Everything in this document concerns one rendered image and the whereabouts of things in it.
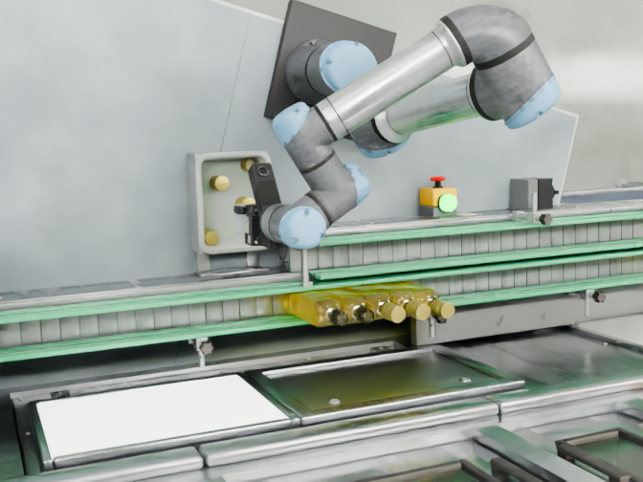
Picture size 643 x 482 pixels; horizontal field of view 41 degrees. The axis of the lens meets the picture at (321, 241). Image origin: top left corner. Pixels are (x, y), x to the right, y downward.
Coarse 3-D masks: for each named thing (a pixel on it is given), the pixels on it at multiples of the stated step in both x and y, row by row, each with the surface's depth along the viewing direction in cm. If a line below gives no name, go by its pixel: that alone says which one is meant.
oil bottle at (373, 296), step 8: (344, 288) 189; (352, 288) 187; (360, 288) 187; (368, 288) 186; (368, 296) 179; (376, 296) 178; (384, 296) 179; (368, 304) 178; (376, 304) 178; (376, 312) 178
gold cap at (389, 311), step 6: (384, 306) 175; (390, 306) 173; (396, 306) 172; (384, 312) 174; (390, 312) 171; (396, 312) 171; (402, 312) 172; (390, 318) 172; (396, 318) 172; (402, 318) 172
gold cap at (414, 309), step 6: (414, 300) 177; (408, 306) 177; (414, 306) 175; (420, 306) 173; (426, 306) 174; (408, 312) 177; (414, 312) 174; (420, 312) 174; (426, 312) 174; (420, 318) 174; (426, 318) 174
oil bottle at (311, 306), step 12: (288, 300) 189; (300, 300) 182; (312, 300) 176; (324, 300) 175; (336, 300) 175; (288, 312) 190; (300, 312) 182; (312, 312) 176; (324, 312) 173; (324, 324) 174
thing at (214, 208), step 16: (208, 160) 193; (224, 160) 195; (240, 160) 196; (208, 176) 194; (240, 176) 197; (208, 192) 194; (224, 192) 196; (240, 192) 197; (208, 208) 195; (224, 208) 196; (208, 224) 195; (224, 224) 197; (224, 240) 197; (240, 240) 198
